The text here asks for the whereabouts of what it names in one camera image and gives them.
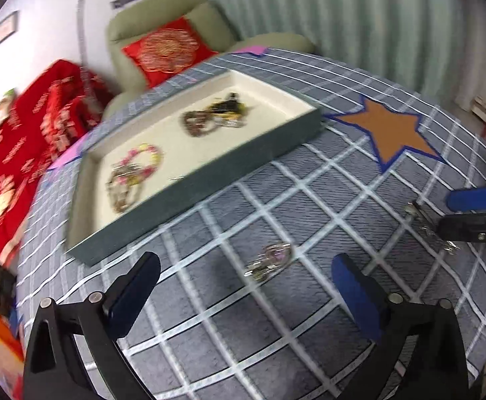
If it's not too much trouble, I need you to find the sofa with red printed cover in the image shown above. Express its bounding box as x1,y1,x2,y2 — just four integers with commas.
0,59,121,267

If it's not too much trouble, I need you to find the framed wall picture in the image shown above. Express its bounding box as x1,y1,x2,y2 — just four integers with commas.
0,10,21,49

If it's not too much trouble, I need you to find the red embroidered cushion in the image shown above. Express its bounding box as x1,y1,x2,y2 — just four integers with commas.
122,16,219,89

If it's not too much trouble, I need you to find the pale green curtain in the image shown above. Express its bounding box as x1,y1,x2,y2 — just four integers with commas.
187,0,486,111

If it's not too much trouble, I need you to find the floor lamp pole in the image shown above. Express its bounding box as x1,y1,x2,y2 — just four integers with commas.
76,0,102,105

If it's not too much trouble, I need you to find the thin silver chain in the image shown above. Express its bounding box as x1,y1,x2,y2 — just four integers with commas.
405,202,462,256

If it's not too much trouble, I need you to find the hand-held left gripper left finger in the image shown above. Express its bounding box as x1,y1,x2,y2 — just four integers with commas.
24,251,161,400

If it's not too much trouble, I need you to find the brown bead bracelet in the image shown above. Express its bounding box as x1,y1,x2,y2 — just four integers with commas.
180,109,219,137

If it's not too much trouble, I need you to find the beige armchair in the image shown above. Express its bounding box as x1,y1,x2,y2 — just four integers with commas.
101,0,316,119

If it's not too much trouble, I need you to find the pink star sticker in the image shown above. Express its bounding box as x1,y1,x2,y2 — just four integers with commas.
230,46,267,58

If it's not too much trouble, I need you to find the orange star sticker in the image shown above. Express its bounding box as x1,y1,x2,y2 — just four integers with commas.
329,95,446,174

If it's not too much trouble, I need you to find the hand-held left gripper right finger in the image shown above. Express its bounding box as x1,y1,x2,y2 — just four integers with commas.
331,253,482,400

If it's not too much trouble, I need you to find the pink and yellow bead bracelet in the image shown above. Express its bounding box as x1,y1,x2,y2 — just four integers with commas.
116,144,164,187

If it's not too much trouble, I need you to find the grey tray with cream lining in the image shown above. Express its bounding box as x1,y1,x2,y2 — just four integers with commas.
66,69,322,267

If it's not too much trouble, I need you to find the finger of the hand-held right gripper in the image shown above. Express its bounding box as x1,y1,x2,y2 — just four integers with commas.
435,212,486,244
446,187,486,214

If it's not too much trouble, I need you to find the grey checked table cloth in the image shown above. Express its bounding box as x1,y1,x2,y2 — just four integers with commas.
14,48,486,400

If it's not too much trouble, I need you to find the yellow cord bracelet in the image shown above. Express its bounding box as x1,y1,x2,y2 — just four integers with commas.
207,92,252,128

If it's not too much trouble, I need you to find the purple star sticker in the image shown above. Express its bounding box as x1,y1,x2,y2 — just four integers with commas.
45,139,90,172

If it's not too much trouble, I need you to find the tan braided rope bracelet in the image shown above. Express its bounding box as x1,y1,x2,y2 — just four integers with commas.
106,162,144,217

